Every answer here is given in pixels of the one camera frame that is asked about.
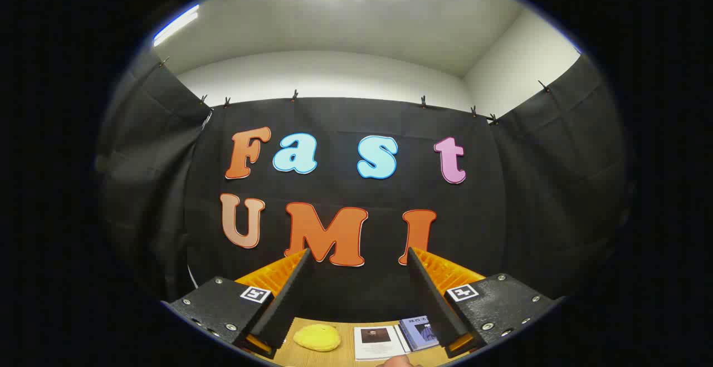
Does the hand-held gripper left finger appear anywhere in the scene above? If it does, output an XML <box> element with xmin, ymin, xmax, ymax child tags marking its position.
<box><xmin>162</xmin><ymin>247</ymin><xmax>314</xmax><ymax>359</ymax></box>

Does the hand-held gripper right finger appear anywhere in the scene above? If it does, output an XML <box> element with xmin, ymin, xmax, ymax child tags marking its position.
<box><xmin>407</xmin><ymin>246</ymin><xmax>563</xmax><ymax>359</ymax></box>

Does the blue cover book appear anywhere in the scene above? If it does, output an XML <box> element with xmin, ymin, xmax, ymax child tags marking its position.
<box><xmin>398</xmin><ymin>315</ymin><xmax>441</xmax><ymax>352</ymax></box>

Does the yellow plush toy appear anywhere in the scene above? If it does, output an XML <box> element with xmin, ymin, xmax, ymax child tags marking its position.
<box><xmin>293</xmin><ymin>324</ymin><xmax>341</xmax><ymax>353</ymax></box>

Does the white cover book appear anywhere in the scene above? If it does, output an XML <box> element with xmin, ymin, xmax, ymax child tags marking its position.
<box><xmin>354</xmin><ymin>325</ymin><xmax>411</xmax><ymax>362</ymax></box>

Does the row of black clips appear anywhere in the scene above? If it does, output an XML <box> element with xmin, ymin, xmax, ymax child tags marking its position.
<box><xmin>159</xmin><ymin>55</ymin><xmax>552</xmax><ymax>126</ymax></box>

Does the long ceiling light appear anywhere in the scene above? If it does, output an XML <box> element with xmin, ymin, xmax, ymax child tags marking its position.
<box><xmin>153</xmin><ymin>5</ymin><xmax>199</xmax><ymax>47</ymax></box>

